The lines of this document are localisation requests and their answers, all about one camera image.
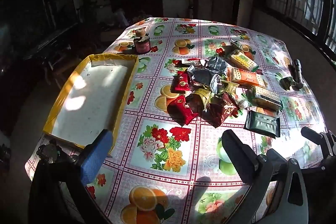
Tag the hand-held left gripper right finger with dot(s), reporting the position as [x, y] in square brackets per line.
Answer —
[237, 153]

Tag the brown gold snack packet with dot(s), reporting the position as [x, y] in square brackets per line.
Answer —
[199, 99]

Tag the dark green wafer packet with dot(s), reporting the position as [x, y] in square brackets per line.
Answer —
[262, 123]

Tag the black flashlight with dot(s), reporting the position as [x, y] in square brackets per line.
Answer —
[297, 74]

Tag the red gold-emblem candy packet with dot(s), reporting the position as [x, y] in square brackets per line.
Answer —
[181, 82]

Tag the yellow snack packet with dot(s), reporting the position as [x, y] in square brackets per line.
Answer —
[229, 87]

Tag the dark red snack packet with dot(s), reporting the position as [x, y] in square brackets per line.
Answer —
[223, 109]

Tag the white tray yellow taped rim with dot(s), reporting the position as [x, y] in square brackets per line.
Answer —
[86, 98]

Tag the large red snack packet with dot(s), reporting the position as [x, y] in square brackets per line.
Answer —
[182, 109]

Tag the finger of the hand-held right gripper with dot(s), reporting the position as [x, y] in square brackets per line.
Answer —
[313, 136]

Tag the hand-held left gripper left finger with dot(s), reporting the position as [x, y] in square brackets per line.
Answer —
[95, 158]

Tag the fruit and flower printed tablecloth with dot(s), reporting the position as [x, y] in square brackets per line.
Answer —
[199, 140]

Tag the orange cracker pack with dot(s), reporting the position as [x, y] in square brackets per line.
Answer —
[246, 77]

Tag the silver foil snack packet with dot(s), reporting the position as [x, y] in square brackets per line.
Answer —
[203, 79]

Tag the small clear green-edged candy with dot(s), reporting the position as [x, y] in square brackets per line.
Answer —
[242, 103]

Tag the green label cracker pack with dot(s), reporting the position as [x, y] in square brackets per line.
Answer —
[266, 98]
[242, 61]

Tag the dark jar red label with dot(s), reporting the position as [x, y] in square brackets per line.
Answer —
[142, 45]

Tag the cork stopper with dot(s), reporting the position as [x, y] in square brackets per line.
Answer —
[141, 32]

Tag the red white snack packet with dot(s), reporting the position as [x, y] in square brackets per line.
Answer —
[191, 61]

